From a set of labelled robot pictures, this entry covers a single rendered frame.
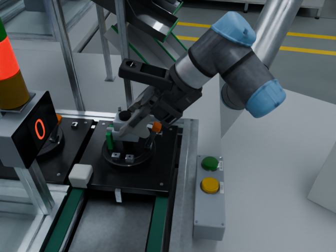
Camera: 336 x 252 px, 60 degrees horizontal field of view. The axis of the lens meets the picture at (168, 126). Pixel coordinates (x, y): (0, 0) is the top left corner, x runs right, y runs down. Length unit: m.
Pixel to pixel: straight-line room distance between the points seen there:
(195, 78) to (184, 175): 0.27
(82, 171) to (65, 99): 0.54
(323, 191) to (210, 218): 0.33
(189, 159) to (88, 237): 0.31
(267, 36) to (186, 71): 0.22
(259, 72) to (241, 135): 0.49
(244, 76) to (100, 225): 0.46
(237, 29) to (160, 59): 0.49
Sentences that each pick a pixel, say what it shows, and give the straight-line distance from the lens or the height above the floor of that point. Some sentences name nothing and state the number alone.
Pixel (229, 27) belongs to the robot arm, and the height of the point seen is 1.33.
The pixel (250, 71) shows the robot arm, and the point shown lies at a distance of 0.55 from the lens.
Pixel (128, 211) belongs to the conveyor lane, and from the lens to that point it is 0.73.
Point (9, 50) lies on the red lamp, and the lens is 0.47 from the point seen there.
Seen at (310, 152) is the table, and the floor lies 0.86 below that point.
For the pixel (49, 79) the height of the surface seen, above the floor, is 0.86.
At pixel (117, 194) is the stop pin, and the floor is 0.96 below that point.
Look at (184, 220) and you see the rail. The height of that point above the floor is 0.95.
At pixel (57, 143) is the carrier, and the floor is 0.99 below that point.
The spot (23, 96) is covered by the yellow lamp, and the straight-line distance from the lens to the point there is 0.49.
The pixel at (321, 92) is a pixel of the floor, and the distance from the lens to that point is 3.09.
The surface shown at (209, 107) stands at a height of 0.86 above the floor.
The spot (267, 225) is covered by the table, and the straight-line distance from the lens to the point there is 0.81.
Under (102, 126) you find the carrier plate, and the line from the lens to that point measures 0.87.
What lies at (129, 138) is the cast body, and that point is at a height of 1.04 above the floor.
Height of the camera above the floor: 1.53
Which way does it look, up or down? 41 degrees down
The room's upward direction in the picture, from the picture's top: straight up
